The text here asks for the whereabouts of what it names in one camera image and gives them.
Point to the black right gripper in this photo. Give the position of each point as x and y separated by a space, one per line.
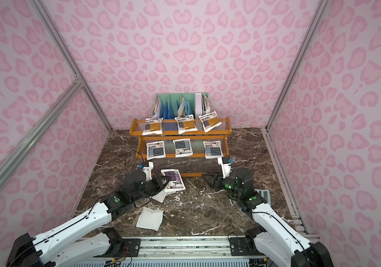
219 182

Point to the orange wooden three-tier shelf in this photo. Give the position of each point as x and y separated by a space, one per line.
194 165

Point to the plain white bag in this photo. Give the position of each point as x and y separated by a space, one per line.
150 219

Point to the light blue calculator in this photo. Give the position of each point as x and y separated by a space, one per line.
265 194

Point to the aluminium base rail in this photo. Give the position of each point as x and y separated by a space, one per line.
211 247

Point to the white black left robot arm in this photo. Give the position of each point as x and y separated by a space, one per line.
63 246

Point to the yellow coffee bag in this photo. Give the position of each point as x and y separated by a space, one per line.
210 121
153 127
186 124

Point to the white binder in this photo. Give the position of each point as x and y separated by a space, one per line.
198 104

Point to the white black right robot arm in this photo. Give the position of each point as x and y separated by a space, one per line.
268 221

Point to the green file organizer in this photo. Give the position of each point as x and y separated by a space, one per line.
172 105

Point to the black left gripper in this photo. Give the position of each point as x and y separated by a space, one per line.
157 184

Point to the blue coffee bag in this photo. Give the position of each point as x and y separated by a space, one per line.
213 149
156 150
183 148

